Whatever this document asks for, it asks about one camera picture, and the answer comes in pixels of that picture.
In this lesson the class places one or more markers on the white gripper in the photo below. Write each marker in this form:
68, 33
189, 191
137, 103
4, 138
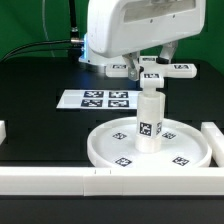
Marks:
122, 27

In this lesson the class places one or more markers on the white left fence bar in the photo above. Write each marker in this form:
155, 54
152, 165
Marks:
2, 131

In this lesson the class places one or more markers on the white front fence bar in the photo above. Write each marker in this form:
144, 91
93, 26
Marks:
110, 181

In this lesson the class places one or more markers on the white marker sheet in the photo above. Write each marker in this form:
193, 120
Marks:
98, 99

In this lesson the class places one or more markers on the white round table top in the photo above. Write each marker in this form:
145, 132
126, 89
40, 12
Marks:
120, 143

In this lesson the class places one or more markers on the white cross-shaped table base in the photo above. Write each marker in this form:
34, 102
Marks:
150, 73

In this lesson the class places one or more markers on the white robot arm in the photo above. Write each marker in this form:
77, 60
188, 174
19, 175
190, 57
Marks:
93, 56

